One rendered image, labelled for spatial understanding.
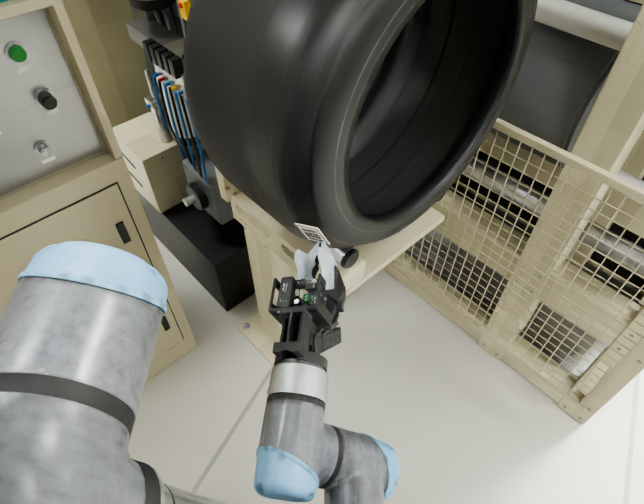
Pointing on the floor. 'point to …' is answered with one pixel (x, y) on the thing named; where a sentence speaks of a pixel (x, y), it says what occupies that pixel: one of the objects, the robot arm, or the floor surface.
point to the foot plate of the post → (251, 328)
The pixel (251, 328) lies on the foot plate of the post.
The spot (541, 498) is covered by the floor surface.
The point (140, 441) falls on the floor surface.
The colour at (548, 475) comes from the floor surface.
